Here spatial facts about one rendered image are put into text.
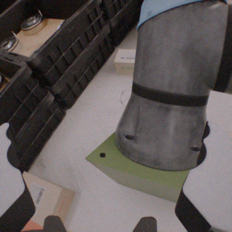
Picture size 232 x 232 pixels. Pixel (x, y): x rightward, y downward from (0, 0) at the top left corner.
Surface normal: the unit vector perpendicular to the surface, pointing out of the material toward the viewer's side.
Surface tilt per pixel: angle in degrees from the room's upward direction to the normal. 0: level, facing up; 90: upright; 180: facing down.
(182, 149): 38
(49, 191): 0
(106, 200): 0
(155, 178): 43
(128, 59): 0
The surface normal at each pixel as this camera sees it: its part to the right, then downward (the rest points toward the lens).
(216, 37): -0.45, 0.14
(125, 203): -0.22, -0.48
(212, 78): -0.41, 0.82
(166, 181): 0.09, -0.93
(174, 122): -0.08, 0.05
